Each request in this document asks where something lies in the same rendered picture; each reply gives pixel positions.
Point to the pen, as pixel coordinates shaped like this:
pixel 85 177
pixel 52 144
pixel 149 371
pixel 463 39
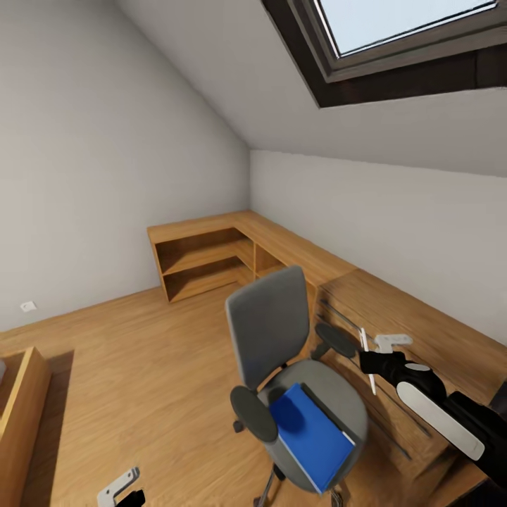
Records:
pixel 364 342

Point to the swivel chair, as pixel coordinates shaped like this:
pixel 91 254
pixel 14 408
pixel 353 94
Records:
pixel 269 326

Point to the bed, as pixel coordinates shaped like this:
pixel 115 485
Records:
pixel 24 382

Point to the folder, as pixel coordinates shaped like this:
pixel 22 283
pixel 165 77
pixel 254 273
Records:
pixel 315 441

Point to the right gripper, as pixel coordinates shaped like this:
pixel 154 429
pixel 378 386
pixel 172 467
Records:
pixel 373 363

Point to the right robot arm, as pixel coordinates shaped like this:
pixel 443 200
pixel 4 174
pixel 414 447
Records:
pixel 475 430

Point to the fixed window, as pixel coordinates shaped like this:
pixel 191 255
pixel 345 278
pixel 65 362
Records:
pixel 359 51

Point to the wall socket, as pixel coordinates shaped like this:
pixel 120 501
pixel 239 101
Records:
pixel 29 306

